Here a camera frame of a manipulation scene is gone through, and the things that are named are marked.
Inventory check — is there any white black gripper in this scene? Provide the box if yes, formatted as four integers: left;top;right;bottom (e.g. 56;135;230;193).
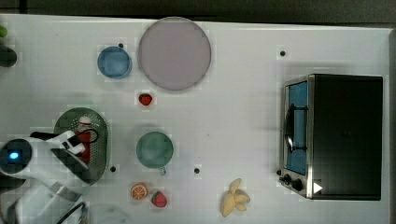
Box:
47;131;88;170

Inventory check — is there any red plush ketchup bottle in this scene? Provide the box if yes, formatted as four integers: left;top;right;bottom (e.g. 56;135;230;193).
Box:
76;117;92;163

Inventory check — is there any black robot base upper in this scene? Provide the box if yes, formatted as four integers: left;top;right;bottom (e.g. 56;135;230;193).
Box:
0;45;18;67

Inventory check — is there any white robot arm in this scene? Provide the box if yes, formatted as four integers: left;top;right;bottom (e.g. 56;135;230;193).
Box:
1;131;91;224

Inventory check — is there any orange slice toy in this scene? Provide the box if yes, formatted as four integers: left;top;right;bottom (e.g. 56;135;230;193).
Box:
131;182;149;201

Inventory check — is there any green mug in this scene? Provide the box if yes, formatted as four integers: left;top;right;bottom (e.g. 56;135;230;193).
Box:
136;132;174;176

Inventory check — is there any small red strawberry toy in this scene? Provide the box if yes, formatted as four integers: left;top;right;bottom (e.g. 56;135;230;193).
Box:
138;93;153;106

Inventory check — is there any blue cup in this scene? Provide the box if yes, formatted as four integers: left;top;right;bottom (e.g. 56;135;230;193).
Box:
97;46;133;79

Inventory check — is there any large red strawberry toy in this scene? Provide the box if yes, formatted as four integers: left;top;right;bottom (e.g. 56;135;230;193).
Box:
150;190;167;208

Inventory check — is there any lilac round plate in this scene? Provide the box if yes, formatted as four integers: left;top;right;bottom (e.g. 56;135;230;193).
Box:
138;17;212;91

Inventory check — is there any peeled banana toy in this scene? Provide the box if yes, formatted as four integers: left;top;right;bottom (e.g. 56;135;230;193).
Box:
220;178;250;217

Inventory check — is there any silver toaster oven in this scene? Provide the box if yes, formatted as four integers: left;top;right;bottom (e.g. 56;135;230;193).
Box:
276;74;383;201

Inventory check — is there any black cable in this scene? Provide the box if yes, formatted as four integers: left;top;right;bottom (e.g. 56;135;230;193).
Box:
75;128;100;145

